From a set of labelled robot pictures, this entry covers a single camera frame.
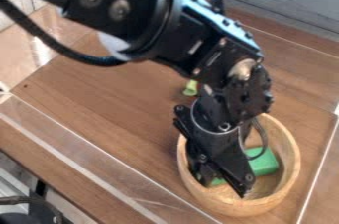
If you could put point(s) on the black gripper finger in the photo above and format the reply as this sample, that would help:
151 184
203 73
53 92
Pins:
203 170
239 178

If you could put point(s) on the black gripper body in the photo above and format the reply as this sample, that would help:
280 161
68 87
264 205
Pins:
219 143

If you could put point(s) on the green rectangular block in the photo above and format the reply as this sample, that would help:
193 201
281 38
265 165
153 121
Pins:
264 165

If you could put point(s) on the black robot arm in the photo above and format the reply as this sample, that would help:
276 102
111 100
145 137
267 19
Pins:
188 35

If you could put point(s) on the brown wooden bowl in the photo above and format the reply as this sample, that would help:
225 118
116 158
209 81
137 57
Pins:
271 188

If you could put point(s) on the red plush strawberry toy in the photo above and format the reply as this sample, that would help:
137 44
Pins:
191 88

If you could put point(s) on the clear acrylic front wall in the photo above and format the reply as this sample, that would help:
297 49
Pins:
101 185

